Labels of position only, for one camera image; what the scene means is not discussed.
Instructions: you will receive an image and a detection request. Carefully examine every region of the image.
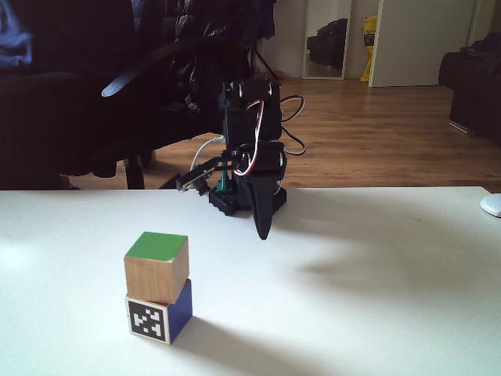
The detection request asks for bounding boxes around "wooden cube with green face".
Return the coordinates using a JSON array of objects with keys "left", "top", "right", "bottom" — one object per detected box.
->
[{"left": 123, "top": 230, "right": 190, "bottom": 305}]

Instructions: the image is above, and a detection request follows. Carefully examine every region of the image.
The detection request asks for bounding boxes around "red blue cube with marker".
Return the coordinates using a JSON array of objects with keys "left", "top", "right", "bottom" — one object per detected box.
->
[{"left": 124, "top": 278, "right": 193, "bottom": 346}]

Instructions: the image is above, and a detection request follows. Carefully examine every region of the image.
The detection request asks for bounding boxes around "green clamp piece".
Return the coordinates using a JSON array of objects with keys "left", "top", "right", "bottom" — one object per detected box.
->
[{"left": 218, "top": 162, "right": 235, "bottom": 196}]

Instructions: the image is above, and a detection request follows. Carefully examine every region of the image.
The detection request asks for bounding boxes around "black tripod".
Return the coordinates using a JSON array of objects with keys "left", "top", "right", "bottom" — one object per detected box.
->
[{"left": 252, "top": 41, "right": 281, "bottom": 81}]

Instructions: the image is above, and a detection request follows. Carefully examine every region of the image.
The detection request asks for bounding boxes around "yellow bag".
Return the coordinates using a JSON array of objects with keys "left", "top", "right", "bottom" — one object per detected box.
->
[{"left": 359, "top": 16, "right": 379, "bottom": 83}]

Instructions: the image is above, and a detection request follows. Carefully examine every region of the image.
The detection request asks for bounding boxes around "dark puffer jacket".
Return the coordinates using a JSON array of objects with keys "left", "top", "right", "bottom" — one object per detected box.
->
[{"left": 131, "top": 0, "right": 277, "bottom": 118}]

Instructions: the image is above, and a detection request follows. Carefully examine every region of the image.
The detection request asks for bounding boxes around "black office chair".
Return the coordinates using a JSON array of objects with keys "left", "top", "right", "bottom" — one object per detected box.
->
[{"left": 100, "top": 37, "right": 254, "bottom": 191}]

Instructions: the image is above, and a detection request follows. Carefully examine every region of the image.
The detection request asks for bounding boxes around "white door panel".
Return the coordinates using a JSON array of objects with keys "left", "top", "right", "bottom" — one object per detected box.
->
[{"left": 367, "top": 0, "right": 478, "bottom": 89}]

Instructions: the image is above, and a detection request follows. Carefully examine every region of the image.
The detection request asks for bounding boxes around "black sofa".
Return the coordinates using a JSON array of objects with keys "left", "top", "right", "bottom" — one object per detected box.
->
[{"left": 438, "top": 32, "right": 501, "bottom": 149}]

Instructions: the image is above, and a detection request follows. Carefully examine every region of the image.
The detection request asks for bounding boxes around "white round device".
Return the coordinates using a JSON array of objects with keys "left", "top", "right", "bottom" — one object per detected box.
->
[{"left": 479, "top": 193, "right": 501, "bottom": 218}]

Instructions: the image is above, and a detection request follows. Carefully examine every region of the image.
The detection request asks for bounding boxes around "person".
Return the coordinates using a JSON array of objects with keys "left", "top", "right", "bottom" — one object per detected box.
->
[{"left": 0, "top": 0, "right": 134, "bottom": 190}]

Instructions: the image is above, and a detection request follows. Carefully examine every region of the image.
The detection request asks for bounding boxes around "red white black servo cable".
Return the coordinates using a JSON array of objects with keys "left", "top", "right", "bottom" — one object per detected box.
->
[{"left": 233, "top": 99, "right": 267, "bottom": 176}]

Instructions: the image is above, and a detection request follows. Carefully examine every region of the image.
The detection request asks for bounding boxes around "servo cable loop bundle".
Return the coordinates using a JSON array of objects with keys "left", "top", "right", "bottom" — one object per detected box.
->
[{"left": 279, "top": 94, "right": 307, "bottom": 156}]

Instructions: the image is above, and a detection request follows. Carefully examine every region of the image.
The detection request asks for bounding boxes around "white usb cable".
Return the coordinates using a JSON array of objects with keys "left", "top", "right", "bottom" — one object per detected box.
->
[{"left": 192, "top": 136, "right": 225, "bottom": 168}]

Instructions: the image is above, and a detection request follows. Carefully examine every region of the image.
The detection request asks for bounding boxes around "black camera module on bracket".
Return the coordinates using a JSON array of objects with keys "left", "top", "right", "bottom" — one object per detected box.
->
[{"left": 175, "top": 150, "right": 240, "bottom": 197}]

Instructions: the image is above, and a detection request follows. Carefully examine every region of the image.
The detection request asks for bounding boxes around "standing mirror with white frame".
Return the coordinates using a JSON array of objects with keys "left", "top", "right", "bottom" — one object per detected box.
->
[{"left": 301, "top": 0, "right": 353, "bottom": 81}]

